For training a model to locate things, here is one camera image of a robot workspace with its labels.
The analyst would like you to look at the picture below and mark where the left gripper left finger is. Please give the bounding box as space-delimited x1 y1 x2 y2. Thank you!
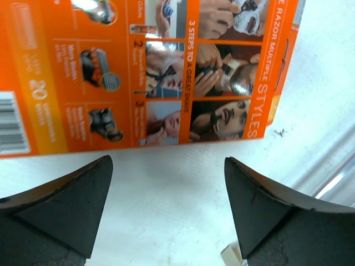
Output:
1 155 113 265

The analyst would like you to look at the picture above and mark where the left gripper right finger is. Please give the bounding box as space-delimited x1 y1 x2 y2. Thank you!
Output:
224 157 354 265

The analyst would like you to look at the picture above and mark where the orange razor box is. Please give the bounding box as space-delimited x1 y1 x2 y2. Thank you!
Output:
1 1 305 158

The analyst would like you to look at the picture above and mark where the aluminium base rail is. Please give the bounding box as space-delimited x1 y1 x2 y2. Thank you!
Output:
290 127 354 208

